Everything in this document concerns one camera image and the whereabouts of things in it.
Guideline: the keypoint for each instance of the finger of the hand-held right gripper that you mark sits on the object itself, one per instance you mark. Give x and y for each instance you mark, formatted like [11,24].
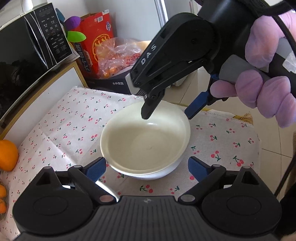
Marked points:
[196,105]
[148,109]

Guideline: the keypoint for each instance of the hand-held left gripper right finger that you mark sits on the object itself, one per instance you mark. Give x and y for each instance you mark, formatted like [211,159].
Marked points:
[197,168]

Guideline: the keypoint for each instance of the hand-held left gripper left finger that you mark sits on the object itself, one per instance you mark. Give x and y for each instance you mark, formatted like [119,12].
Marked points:
[96,169]

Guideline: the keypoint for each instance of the cream bowl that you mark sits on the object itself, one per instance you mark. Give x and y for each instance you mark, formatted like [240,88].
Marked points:
[148,143]

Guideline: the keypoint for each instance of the bright white bowl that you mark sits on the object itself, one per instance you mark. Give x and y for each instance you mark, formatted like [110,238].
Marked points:
[150,176]

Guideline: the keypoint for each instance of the person's right hand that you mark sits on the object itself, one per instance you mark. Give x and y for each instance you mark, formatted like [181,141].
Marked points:
[261,41]

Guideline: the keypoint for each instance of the dark cardboard box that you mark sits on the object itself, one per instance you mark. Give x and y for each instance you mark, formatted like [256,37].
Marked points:
[111,84]

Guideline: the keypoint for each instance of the cherry print tablecloth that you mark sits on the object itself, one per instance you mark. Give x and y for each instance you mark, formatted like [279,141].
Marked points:
[69,129]

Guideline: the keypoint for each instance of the yellow patterned cloth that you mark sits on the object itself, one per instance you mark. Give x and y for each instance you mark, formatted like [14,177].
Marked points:
[242,117]

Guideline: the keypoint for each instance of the plastic bag of oranges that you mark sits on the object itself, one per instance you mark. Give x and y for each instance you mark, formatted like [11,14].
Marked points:
[115,58]

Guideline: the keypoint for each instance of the red cardboard box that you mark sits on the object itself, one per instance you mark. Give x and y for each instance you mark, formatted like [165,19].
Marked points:
[101,34]

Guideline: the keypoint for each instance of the large orange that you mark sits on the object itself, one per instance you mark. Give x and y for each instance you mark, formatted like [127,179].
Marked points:
[8,155]

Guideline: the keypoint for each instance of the person's dark clothing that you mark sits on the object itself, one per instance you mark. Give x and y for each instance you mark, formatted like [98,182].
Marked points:
[290,215]

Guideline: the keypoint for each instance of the purple and green plush toy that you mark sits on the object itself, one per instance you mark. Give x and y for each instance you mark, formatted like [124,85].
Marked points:
[74,22]

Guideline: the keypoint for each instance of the black microwave oven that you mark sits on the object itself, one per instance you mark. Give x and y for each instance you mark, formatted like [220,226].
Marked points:
[23,58]

